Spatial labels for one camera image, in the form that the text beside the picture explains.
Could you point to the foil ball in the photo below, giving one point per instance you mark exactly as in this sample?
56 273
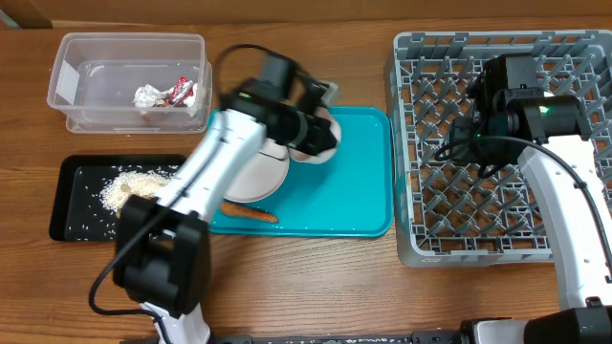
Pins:
148 96

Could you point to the orange carrot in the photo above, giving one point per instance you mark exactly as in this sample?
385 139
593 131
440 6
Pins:
240 211

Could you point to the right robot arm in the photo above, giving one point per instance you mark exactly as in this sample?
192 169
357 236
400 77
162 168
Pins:
548 138

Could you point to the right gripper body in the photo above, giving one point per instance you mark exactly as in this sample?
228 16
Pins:
471 146

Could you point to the clear plastic bin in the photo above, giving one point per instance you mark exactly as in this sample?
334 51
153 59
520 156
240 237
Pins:
96 75

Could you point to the red snack wrapper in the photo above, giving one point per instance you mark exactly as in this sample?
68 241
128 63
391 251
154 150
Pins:
181 91

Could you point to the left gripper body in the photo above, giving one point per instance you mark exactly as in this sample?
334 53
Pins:
309 140

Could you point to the white tissue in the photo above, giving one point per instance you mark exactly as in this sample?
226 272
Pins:
197 101

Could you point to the pile of rice and food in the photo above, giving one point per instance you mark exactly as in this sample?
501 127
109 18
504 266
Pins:
114 194

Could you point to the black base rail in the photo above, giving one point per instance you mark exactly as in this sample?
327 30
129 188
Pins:
420 337

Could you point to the grey dishwasher rack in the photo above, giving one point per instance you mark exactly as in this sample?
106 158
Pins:
446 216

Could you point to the pink bowl with food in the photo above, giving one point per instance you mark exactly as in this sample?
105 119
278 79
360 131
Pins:
331 144

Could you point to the pink plate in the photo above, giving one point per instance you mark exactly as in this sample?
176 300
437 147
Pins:
262 175

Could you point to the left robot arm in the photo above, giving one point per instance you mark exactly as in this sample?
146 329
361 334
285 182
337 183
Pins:
162 250

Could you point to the teal serving tray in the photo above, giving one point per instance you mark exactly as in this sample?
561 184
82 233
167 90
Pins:
351 195

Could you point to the black tray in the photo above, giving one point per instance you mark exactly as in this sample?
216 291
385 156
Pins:
78 212

